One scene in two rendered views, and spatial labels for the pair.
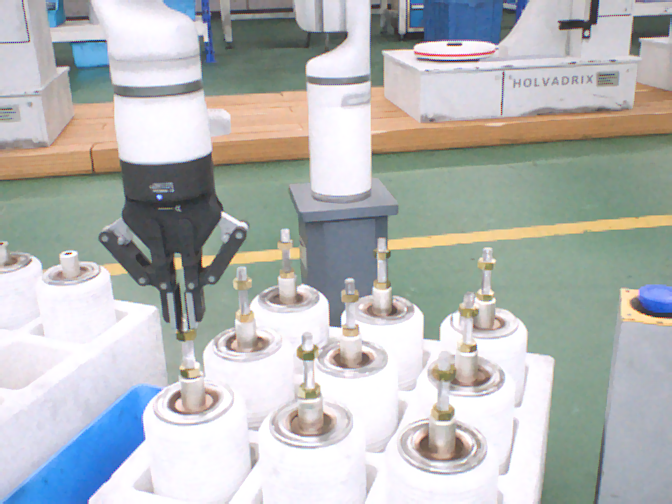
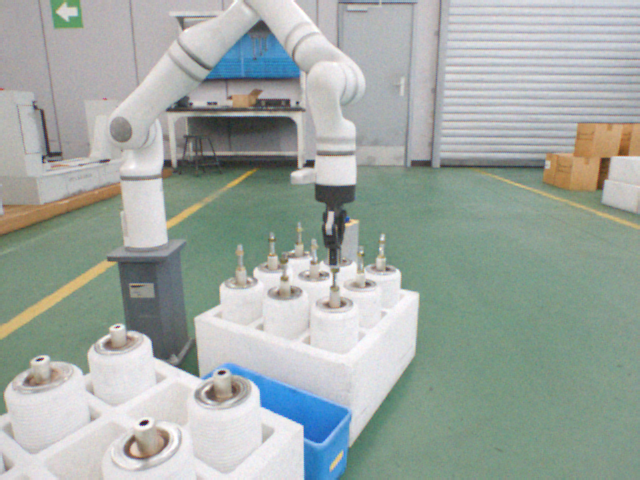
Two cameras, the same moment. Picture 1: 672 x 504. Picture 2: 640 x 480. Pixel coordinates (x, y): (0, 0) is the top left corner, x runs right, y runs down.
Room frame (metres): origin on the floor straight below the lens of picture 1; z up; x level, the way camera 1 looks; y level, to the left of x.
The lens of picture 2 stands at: (0.49, 0.90, 0.60)
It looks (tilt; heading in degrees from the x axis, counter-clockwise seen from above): 15 degrees down; 280
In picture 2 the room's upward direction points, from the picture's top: straight up
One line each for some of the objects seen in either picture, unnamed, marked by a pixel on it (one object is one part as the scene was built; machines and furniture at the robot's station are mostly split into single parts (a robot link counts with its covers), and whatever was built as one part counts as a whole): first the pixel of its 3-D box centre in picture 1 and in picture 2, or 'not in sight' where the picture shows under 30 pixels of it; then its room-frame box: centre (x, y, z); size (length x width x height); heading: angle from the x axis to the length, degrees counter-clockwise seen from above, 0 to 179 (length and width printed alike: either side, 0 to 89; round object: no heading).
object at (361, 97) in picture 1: (340, 138); (144, 213); (1.10, -0.01, 0.39); 0.09 x 0.09 x 0.17; 9
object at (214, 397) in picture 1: (194, 402); (334, 304); (0.61, 0.14, 0.25); 0.08 x 0.08 x 0.01
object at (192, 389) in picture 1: (192, 390); (334, 298); (0.61, 0.14, 0.26); 0.02 x 0.02 x 0.03
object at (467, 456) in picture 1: (441, 445); (380, 269); (0.53, -0.08, 0.25); 0.08 x 0.08 x 0.01
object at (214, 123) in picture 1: (166, 110); (325, 165); (0.63, 0.14, 0.52); 0.11 x 0.09 x 0.06; 179
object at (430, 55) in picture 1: (454, 50); not in sight; (2.89, -0.47, 0.29); 0.30 x 0.30 x 0.06
